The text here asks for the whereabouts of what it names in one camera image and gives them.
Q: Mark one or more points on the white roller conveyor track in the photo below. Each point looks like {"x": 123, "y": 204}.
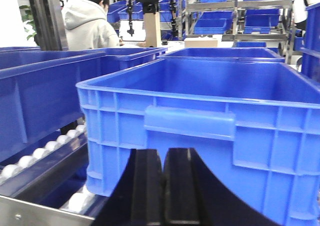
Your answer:
{"x": 11, "y": 170}

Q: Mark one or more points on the blue bin behind front bin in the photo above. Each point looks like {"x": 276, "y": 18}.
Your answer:
{"x": 255, "y": 54}

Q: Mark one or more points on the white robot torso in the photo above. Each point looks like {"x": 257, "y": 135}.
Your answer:
{"x": 300, "y": 13}

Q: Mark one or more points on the upper left dark blue bin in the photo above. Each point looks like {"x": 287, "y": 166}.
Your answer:
{"x": 38, "y": 94}

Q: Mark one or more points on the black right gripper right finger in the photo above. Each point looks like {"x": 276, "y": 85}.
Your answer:
{"x": 193, "y": 195}

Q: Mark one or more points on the background metal shelving rack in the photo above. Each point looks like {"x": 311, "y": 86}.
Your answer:
{"x": 283, "y": 33}

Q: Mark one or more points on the dark blue bin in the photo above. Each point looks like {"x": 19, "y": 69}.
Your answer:
{"x": 311, "y": 50}
{"x": 116, "y": 59}
{"x": 38, "y": 94}

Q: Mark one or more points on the upper right dark blue bin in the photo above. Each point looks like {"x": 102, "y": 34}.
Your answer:
{"x": 311, "y": 50}

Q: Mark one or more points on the person in grey hoodie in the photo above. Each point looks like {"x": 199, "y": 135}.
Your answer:
{"x": 86, "y": 26}

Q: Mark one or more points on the stainless steel shelf front rail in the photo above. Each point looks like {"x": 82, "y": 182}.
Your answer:
{"x": 19, "y": 212}

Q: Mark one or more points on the upper middle dark blue bin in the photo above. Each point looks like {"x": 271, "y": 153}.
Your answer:
{"x": 116, "y": 59}

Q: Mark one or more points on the cardboard box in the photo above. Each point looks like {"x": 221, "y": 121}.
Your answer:
{"x": 201, "y": 43}

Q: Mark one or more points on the large light blue bin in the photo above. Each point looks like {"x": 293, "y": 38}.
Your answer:
{"x": 255, "y": 125}

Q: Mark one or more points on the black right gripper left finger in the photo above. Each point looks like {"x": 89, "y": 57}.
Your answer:
{"x": 137, "y": 198}

